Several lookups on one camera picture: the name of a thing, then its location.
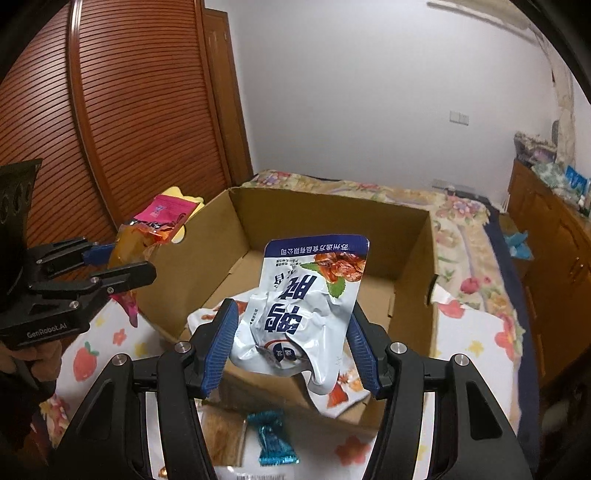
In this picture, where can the white fruit-print cloth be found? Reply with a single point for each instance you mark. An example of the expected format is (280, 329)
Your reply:
(280, 339)

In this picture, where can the red-brown louvered wardrobe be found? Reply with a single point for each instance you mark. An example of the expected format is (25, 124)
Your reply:
(119, 100)

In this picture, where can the white blue snack pouch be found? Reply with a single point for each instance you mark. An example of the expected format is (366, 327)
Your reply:
(307, 290)

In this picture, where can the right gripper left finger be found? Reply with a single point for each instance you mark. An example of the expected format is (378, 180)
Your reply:
(107, 437)

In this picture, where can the brown cardboard box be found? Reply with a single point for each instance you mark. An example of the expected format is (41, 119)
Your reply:
(214, 261)

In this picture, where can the white wall switch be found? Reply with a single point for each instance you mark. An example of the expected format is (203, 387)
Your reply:
(459, 118)

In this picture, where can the teal candy wrapper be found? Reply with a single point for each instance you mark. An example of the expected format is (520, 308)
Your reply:
(275, 448)

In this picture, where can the pink chicken snack packet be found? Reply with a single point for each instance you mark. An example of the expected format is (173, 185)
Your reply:
(142, 235)

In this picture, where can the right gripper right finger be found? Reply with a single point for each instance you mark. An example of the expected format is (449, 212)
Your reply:
(472, 437)

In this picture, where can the orange silver snack pouch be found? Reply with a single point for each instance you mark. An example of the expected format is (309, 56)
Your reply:
(204, 316)

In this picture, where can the wall air conditioner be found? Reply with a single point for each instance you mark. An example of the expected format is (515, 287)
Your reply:
(500, 13)

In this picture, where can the dark blue blanket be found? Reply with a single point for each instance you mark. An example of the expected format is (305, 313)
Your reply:
(510, 303)

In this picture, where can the beige curtain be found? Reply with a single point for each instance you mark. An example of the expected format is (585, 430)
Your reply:
(563, 85)

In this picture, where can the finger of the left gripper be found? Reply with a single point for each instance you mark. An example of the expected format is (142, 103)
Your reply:
(114, 281)
(58, 258)

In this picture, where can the yellow plush toy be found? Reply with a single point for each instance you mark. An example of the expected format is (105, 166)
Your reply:
(180, 208)

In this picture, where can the white orange snack packet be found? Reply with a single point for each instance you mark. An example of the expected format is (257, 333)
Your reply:
(347, 392)

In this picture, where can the clear brown biscuit packet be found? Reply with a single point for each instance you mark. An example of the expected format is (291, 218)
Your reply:
(224, 434)

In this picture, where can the wooden sideboard cabinet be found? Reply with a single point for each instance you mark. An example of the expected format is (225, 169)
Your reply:
(557, 284)

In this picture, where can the person's left hand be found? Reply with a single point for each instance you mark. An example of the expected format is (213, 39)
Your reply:
(45, 358)

